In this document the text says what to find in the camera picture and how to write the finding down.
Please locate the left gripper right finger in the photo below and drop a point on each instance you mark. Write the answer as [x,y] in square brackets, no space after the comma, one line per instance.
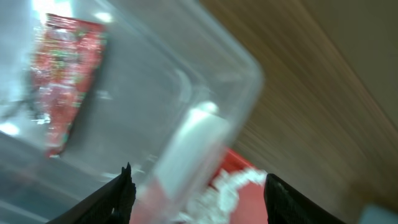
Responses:
[285,205]

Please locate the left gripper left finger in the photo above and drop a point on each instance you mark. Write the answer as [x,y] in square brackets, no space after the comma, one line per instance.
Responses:
[111,204]

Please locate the white tissue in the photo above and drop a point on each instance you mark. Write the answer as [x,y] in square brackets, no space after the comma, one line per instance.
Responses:
[215,204]

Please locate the red snack wrapper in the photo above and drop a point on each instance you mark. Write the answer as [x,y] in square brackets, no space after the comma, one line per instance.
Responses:
[68,53]

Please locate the red serving tray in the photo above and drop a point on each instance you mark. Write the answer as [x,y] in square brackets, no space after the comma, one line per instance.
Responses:
[155,206]

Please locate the clear plastic bin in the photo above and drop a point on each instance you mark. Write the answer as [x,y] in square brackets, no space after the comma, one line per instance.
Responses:
[172,91]

